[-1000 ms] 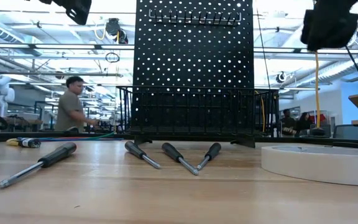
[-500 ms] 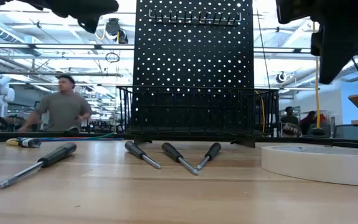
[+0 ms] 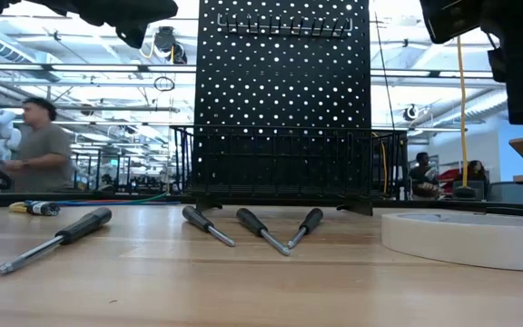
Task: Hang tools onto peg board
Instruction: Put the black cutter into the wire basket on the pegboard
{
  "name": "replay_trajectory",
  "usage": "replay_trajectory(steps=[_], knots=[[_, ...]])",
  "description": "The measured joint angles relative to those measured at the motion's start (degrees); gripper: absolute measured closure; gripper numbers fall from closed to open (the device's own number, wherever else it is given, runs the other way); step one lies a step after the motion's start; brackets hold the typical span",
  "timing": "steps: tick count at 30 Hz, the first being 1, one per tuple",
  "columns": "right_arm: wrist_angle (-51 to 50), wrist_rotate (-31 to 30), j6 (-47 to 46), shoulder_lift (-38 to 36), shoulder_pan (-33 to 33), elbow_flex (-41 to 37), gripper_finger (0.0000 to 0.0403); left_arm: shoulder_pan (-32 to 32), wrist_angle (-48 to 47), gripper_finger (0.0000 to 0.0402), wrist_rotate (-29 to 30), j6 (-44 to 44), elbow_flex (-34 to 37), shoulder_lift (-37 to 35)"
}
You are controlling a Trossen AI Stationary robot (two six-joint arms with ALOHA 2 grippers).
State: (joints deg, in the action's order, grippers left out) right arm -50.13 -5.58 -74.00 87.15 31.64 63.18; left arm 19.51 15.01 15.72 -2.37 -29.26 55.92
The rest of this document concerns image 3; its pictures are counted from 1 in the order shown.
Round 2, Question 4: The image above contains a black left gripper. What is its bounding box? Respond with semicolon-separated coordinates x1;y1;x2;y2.
68;0;180;50

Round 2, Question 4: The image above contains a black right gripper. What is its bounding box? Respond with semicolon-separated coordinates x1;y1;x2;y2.
419;0;488;45

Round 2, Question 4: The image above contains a white tape roll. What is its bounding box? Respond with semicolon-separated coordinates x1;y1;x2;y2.
380;212;523;273

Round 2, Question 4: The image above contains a black metal pegboard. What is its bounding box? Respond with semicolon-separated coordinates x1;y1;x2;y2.
192;0;374;217

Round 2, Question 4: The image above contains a person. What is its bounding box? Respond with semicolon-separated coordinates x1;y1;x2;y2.
408;151;440;201
465;159;489;188
1;96;74;193

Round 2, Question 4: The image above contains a black ceiling cable reel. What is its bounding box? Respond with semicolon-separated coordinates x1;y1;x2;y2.
152;25;189;65

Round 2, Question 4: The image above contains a black hanging cable loop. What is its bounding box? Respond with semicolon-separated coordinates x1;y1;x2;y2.
153;75;176;93

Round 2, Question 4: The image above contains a thin black hanging cable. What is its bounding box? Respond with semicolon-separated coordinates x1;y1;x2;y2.
373;12;397;133

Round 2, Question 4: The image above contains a yellow hanging cord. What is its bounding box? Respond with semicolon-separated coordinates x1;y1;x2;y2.
456;35;470;188

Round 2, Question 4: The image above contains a silver hook rail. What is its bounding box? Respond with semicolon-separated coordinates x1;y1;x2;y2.
216;12;354;39

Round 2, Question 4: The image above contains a black workstation frame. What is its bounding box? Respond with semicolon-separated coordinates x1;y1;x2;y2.
73;146;132;193

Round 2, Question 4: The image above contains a black wire basket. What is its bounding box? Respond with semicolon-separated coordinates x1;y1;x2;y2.
170;124;410;201

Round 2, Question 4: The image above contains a black round cord weight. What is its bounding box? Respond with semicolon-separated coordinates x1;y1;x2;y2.
451;184;479;200

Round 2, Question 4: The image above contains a coloured wire bundle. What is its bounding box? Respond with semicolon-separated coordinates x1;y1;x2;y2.
8;192;182;217

